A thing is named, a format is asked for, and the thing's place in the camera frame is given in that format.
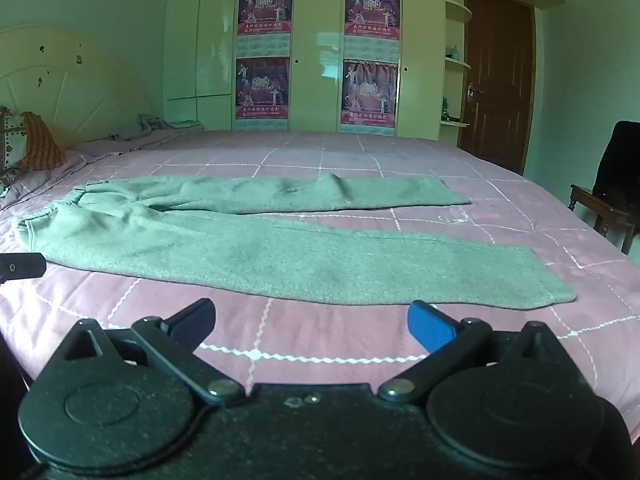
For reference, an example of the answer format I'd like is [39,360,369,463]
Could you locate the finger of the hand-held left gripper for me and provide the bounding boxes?
[0,253,47,282]

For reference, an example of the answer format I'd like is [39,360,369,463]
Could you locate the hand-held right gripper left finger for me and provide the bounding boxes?
[52,298,246,406]

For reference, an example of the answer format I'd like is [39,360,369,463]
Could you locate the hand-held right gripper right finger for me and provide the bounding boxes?
[377,300,576,406]

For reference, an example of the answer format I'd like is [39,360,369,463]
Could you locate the grey pants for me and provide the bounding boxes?
[12,172,577,311]

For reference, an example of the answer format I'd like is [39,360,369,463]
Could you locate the pink checked bed sheet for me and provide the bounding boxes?
[0,127,640,443]

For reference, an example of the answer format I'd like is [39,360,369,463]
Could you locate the orange patterned pillow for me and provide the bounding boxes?
[19,111,69,172]

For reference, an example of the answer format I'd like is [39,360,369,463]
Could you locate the white patterned pillow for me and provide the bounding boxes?
[0,105,30,173]

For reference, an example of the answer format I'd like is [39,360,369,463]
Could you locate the crumpled grey cloth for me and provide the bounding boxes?
[107,113,204,142]

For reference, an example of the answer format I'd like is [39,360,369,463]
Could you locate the cream bed headboard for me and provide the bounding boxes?
[0,27,157,150]

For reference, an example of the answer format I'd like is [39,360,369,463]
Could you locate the dark wooden chair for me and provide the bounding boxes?
[568,183,640,256]

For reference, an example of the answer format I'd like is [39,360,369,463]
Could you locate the cream corner shelf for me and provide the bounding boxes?
[439,0,474,147]

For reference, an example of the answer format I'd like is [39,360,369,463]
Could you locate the brown wooden door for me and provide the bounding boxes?
[457,0,537,177]

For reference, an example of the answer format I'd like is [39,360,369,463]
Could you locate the dark cloth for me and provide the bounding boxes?
[592,120,640,202]

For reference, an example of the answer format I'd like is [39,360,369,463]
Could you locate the cream wardrobe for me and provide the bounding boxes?
[162,0,447,139]

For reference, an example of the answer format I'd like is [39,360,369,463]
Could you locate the wall poster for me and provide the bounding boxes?
[343,0,403,61]
[234,57,291,134]
[237,0,294,59]
[340,58,400,137]

